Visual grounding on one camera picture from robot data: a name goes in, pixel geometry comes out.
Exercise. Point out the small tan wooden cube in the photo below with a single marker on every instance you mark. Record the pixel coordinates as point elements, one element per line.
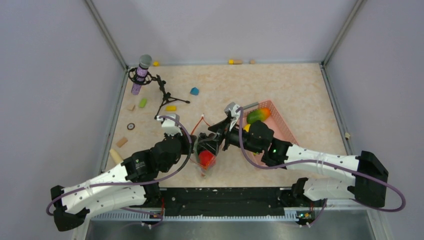
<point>130,107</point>

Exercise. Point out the tan wooden block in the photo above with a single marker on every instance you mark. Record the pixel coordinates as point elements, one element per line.
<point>121,142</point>

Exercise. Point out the toy mango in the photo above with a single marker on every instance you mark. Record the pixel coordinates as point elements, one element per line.
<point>260,114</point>

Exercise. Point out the cream wooden cylinder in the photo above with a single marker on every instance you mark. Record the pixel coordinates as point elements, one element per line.
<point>117,159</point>

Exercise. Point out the green block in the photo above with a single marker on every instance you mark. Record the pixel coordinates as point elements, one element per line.
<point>142,103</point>

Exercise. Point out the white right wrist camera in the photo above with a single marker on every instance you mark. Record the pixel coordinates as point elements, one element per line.
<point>234,114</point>

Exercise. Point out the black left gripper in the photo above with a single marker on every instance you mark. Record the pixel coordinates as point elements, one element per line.
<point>185,141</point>

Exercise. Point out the toy banana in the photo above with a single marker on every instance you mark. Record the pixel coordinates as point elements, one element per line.
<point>246,128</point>

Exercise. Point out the black microphone tripod stand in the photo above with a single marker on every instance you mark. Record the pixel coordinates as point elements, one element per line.
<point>167,97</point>

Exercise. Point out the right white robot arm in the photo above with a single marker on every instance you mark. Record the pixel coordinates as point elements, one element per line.
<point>359,177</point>

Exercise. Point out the purple microphone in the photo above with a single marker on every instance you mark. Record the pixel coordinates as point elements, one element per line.
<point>140,73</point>

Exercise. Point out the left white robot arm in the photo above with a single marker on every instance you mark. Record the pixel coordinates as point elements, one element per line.
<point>132,182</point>

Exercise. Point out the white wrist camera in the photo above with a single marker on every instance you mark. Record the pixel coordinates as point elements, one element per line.
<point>234,114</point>
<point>168,125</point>

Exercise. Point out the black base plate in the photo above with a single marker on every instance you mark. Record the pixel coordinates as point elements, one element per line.
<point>228,202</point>

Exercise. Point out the clear orange zip bag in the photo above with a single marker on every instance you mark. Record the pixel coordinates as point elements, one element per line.
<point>205,147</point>

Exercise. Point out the toy red tomato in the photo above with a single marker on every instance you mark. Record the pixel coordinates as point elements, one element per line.
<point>206,159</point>

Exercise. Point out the yellow tan cylinder at wall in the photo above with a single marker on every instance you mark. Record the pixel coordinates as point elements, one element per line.
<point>235,62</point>

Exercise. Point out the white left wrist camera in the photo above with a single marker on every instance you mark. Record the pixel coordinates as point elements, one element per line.
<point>168,125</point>

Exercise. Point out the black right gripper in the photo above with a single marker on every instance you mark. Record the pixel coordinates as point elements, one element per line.
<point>212,143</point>

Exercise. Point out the pink plastic basket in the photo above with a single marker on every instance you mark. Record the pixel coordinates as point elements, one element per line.
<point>275,121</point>

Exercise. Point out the blue block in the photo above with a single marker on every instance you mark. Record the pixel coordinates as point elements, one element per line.
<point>194,91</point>

